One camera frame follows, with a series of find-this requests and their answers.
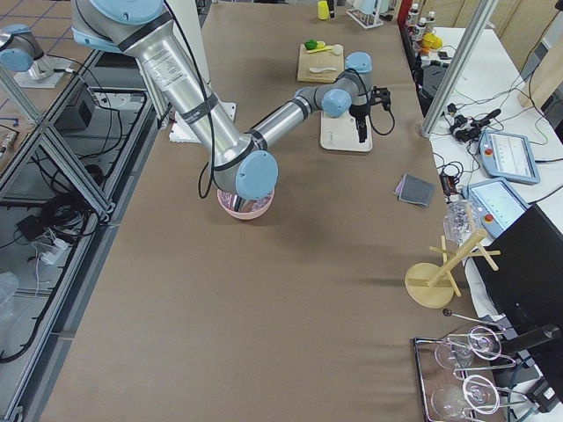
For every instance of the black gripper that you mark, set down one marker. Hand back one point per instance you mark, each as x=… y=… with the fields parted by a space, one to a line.
x=360 y=113

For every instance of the blue teach pendant near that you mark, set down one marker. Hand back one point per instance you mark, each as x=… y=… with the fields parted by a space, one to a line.
x=499 y=204

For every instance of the green lime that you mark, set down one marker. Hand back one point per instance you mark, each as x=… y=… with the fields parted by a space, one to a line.
x=310 y=44

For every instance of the yellow cup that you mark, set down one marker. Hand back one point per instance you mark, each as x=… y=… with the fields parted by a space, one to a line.
x=323 y=10

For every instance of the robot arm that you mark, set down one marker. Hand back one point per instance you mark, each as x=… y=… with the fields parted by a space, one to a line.
x=239 y=162
x=21 y=53

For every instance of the bamboo cutting board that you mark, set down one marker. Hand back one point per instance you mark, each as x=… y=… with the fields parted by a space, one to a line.
x=322 y=59

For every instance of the wire glass rack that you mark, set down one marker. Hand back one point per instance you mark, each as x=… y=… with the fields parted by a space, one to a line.
x=455 y=374

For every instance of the wooden mug tree stand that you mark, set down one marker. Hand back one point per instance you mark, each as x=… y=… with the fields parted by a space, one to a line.
x=434 y=286

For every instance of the blue teach pendant far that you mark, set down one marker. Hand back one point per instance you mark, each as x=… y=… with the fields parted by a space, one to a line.
x=508 y=156

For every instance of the blue teach pendant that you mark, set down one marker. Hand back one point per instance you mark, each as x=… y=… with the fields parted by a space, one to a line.
x=499 y=204
x=508 y=156

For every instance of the white ceramic spoon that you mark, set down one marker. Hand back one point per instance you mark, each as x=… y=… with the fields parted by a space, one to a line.
x=320 y=70

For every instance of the yellow plastic knife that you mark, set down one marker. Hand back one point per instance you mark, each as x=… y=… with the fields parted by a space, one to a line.
x=319 y=49

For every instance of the black monitor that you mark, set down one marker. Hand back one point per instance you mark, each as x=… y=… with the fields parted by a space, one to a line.
x=527 y=287

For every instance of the aluminium frame post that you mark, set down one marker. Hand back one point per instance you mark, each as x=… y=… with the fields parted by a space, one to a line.
x=464 y=51

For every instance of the grey folded cloth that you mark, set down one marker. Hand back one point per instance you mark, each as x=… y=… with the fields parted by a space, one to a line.
x=413 y=190

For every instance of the cream rabbit tray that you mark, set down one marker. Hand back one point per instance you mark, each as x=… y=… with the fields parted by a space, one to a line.
x=340 y=134

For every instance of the large pink ice bowl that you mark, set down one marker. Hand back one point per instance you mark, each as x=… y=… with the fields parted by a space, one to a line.
x=242 y=209

